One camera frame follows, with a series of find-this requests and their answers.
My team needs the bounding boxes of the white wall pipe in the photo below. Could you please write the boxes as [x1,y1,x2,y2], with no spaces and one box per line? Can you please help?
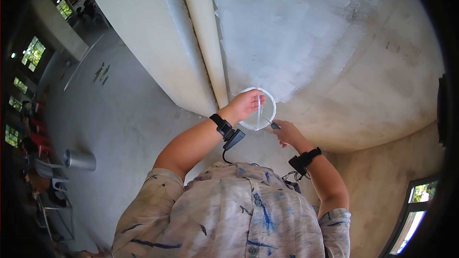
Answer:
[177,0,230,110]

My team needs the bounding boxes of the person's left thumb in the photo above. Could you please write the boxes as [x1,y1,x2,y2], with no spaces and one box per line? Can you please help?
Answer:
[250,95,267,112]

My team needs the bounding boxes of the person's left fingers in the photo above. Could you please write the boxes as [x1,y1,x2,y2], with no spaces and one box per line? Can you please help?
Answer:
[237,89,264,98]

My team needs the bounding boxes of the dark-handled paint brush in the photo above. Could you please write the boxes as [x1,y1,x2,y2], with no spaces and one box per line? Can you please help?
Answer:
[260,114,281,130]

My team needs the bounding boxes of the dark-framed window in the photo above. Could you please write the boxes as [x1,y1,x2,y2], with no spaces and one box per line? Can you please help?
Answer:
[380,176,440,257]

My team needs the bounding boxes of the group of green sticks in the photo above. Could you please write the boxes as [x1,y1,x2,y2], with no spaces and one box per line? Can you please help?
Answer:
[93,62,111,86]

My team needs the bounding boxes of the grey plastic chair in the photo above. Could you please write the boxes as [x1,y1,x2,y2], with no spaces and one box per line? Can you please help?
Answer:
[33,158,71,193]

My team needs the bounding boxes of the black wrist band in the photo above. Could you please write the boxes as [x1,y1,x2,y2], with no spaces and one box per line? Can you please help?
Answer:
[209,113,246,151]
[288,147,322,177]

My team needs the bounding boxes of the white plastic bucket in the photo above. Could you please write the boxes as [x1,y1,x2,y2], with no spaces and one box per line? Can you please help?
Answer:
[238,87,277,132]

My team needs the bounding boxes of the grey metal cylinder can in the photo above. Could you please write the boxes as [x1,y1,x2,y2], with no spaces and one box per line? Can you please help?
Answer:
[63,149,97,172]

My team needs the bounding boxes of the metal frame table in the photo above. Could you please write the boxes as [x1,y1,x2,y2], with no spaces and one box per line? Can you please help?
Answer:
[35,193,76,241]

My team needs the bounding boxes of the person's body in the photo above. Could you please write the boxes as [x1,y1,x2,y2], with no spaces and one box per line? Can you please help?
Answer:
[112,161,352,258]

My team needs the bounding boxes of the person's right fingers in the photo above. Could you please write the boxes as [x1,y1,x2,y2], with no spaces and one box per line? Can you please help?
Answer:
[272,120,292,148]

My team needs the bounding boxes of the large barred window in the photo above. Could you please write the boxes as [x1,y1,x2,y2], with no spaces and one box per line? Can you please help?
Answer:
[21,36,46,72]

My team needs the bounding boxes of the person's left hand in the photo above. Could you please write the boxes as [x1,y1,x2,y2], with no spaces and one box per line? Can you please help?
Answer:
[218,89,267,127]

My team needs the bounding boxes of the person's right hand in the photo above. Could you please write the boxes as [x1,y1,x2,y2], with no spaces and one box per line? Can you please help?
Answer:
[272,120,310,148]

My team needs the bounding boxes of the small barred window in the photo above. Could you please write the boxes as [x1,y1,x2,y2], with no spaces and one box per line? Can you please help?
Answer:
[56,0,74,21]

